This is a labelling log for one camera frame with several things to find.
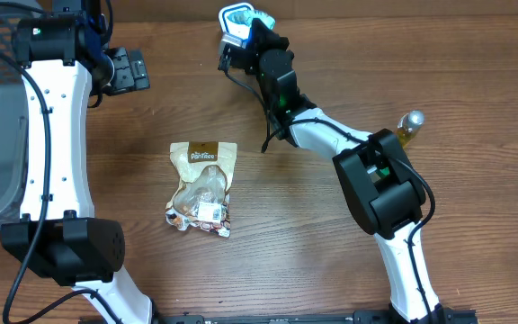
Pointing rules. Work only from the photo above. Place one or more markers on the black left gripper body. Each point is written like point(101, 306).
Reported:
point(122, 80)

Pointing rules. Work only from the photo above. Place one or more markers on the teal wet wipes pack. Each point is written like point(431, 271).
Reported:
point(254, 18)

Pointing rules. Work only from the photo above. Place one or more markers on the brown Pantree snack bag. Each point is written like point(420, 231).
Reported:
point(202, 199)

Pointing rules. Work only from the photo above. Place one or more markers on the yellow oil bottle silver cap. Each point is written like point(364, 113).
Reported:
point(408, 127)

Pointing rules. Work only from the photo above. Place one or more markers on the green lid white jar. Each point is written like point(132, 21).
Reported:
point(377, 174)

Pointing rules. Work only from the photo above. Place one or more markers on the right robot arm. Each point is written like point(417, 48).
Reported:
point(383, 192)

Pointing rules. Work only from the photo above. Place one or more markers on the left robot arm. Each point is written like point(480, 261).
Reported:
point(68, 66)

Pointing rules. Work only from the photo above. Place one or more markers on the white barcode scanner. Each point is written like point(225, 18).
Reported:
point(226, 25)

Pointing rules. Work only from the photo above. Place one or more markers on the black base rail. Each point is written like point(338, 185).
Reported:
point(443, 316)

